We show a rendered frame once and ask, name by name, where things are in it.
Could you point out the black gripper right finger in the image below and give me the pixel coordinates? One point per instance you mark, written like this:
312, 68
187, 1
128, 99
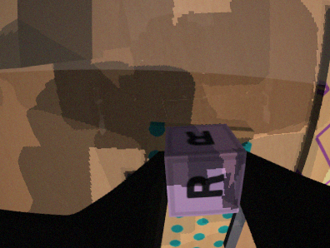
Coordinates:
283, 209

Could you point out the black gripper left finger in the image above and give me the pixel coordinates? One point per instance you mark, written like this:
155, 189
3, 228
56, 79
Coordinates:
129, 216

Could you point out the purple cube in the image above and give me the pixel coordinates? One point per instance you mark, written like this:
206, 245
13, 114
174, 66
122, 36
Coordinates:
204, 167

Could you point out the brown open-top box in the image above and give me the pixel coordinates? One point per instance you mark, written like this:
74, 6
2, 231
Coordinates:
279, 39

